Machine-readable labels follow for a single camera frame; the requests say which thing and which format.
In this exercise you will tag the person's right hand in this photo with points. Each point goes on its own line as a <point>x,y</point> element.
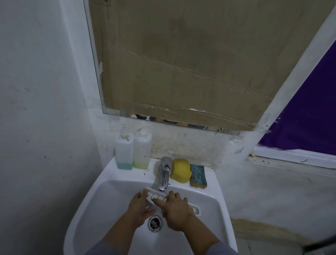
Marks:
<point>176,213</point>

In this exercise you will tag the person's left hand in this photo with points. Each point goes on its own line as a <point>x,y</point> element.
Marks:
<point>137,207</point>

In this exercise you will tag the person's left thumb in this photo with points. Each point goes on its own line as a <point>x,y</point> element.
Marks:
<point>151,209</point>

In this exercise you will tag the person's right thumb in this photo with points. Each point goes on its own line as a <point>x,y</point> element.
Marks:
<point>160,201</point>

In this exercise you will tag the long white plastic tray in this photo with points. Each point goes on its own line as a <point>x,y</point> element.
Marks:
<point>155,195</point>

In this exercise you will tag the person's right forearm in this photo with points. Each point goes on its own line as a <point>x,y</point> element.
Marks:
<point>200,235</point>

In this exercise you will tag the person's left forearm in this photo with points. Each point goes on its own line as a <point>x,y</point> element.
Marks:
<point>119,236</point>

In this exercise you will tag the metal sink drain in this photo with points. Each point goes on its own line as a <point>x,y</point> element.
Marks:
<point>155,223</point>

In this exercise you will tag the chrome faucet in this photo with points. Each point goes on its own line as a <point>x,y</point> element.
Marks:
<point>164,173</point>

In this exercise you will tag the yellow sponge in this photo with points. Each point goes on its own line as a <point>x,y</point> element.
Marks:
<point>180,170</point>

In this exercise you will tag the blue-green scouring sponge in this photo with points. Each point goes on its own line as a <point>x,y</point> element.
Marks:
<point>198,176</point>

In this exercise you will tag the white ceramic washbasin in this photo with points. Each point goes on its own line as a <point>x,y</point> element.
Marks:
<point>105,199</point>

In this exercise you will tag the clear bottle with yellow liquid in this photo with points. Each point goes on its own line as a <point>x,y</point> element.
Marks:
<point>142,152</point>

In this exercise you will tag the clear bottle with blue liquid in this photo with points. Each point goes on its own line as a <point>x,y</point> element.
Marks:
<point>124,152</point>

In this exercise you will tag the grey shirt sleeve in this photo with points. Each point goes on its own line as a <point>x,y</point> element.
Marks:
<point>101,250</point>

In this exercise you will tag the brown cardboard sheet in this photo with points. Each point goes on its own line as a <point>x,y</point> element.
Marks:
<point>196,60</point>

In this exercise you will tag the black pole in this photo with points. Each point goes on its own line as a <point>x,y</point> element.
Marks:
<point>321,244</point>

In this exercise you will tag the purple window covering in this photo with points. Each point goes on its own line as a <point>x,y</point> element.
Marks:
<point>309,118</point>

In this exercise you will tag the white window frame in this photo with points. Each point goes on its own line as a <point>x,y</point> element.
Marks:
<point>288,78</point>

